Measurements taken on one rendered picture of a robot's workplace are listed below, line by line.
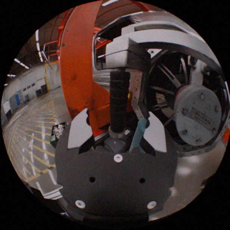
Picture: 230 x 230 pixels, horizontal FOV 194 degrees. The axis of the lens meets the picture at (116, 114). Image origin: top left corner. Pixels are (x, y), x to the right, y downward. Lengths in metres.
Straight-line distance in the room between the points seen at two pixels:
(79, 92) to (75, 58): 0.17
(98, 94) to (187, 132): 0.44
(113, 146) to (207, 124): 0.55
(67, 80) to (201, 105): 0.43
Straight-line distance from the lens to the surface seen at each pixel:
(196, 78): 0.32
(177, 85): 0.40
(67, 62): 0.36
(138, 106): 0.36
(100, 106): 0.47
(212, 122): 0.19
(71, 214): 0.89
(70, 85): 0.35
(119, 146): 0.56
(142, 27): 0.16
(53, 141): 0.39
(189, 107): 0.16
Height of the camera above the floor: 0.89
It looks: 33 degrees down
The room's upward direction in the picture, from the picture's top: 2 degrees clockwise
